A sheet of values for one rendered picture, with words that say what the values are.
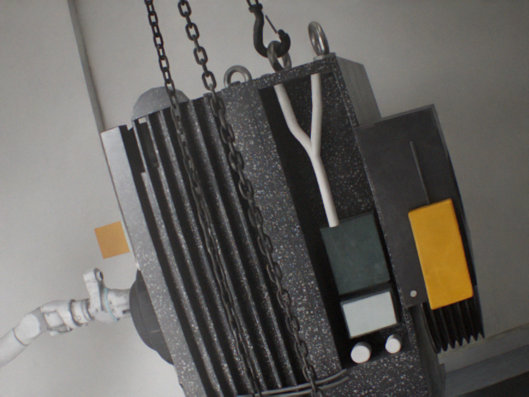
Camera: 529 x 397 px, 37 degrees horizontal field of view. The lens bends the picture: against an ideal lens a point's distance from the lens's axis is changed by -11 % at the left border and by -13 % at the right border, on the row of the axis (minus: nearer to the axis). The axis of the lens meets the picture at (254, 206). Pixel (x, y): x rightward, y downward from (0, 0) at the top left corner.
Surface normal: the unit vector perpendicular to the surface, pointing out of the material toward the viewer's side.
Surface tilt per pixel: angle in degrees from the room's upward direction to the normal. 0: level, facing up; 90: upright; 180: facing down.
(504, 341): 90
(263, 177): 90
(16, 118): 90
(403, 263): 90
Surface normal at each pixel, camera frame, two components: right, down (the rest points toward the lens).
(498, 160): -0.22, 0.13
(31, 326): -0.40, 0.21
